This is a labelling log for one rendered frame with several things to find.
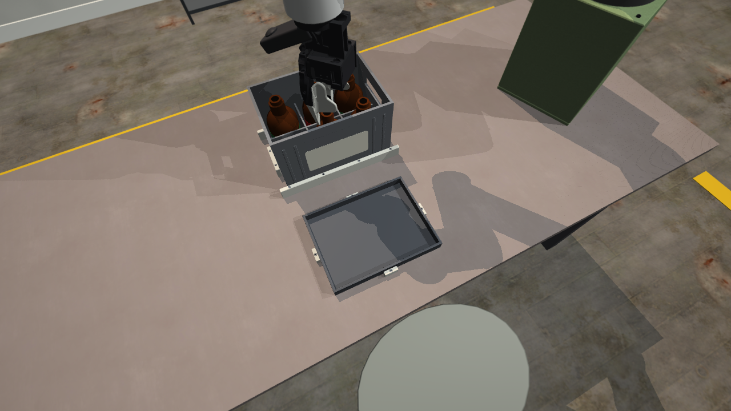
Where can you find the dark grey divided crate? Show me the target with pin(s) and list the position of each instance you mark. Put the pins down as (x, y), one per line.
(311, 150)

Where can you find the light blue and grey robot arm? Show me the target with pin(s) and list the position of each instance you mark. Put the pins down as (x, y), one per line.
(320, 11)

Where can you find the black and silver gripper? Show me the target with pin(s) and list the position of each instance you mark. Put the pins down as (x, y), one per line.
(330, 58)

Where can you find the brown bottle with blue label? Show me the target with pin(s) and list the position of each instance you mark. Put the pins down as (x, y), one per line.
(327, 117)

